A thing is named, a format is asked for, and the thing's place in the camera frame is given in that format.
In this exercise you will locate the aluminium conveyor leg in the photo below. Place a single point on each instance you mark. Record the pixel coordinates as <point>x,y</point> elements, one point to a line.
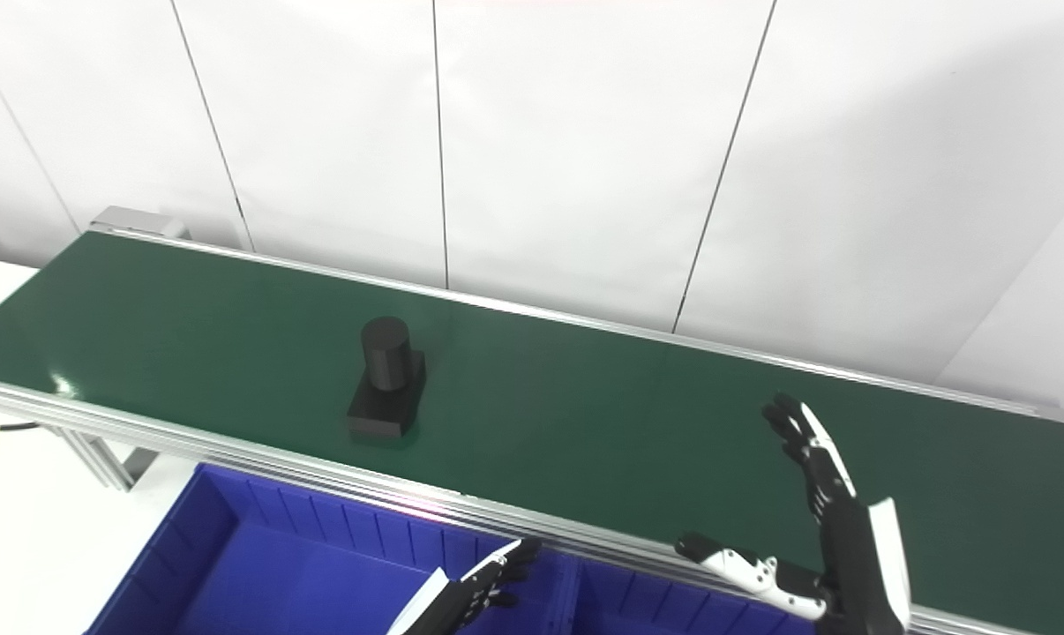
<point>100,459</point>

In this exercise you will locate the black cylinder block part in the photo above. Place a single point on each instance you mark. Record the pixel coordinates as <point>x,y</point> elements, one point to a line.
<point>386,379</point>

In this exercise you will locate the blue plastic bin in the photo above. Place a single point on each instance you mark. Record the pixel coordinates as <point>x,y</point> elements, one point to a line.
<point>655,608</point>
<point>276,573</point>

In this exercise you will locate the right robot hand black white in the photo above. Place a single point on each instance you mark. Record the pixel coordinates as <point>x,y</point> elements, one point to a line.
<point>854,564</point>

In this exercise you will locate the green conveyor belt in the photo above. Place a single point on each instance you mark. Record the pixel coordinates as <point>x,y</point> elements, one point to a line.
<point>585,406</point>
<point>232,459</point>

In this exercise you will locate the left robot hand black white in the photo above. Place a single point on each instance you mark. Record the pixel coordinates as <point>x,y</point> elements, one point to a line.
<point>457,604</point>

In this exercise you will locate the grey conveyor motor box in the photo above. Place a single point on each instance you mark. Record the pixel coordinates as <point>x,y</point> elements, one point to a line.
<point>139,220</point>

